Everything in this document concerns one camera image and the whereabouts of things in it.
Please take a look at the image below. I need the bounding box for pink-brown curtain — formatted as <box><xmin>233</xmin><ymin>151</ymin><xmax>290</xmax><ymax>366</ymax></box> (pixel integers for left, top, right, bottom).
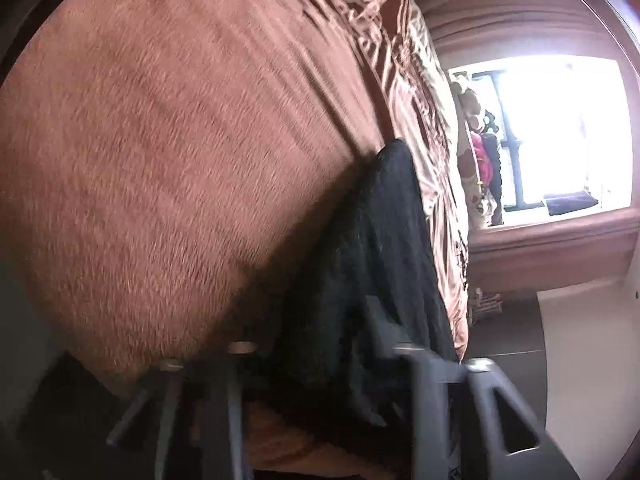
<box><xmin>415</xmin><ymin>0</ymin><xmax>616</xmax><ymax>61</ymax></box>

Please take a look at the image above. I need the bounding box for tan satin duvet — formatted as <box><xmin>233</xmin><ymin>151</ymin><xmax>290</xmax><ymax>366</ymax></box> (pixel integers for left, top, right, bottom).
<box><xmin>345</xmin><ymin>0</ymin><xmax>473</xmax><ymax>361</ymax></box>

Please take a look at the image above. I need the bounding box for beige plush toy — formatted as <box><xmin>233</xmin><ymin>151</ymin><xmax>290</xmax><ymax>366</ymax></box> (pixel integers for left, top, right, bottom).
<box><xmin>450</xmin><ymin>80</ymin><xmax>488</xmax><ymax>127</ymax></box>

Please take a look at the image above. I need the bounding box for black plush toy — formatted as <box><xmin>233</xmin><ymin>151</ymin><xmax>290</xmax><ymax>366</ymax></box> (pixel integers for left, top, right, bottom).
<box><xmin>482</xmin><ymin>110</ymin><xmax>506</xmax><ymax>226</ymax></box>

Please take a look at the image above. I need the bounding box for brown fleece blanket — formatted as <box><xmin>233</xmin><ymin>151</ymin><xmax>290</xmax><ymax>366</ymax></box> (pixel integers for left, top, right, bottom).
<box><xmin>0</xmin><ymin>0</ymin><xmax>416</xmax><ymax>480</ymax></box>

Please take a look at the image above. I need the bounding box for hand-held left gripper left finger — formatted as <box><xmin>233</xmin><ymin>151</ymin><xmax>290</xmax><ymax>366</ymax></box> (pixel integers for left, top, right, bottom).
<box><xmin>105</xmin><ymin>342</ymin><xmax>257</xmax><ymax>480</ymax></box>

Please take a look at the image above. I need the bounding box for pink plush toy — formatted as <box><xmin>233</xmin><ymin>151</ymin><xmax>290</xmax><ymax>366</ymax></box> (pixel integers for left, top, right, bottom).
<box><xmin>467</xmin><ymin>132</ymin><xmax>493</xmax><ymax>181</ymax></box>

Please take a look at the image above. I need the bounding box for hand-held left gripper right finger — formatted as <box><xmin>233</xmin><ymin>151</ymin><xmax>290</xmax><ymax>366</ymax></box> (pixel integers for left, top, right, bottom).
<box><xmin>362</xmin><ymin>295</ymin><xmax>581</xmax><ymax>480</ymax></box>

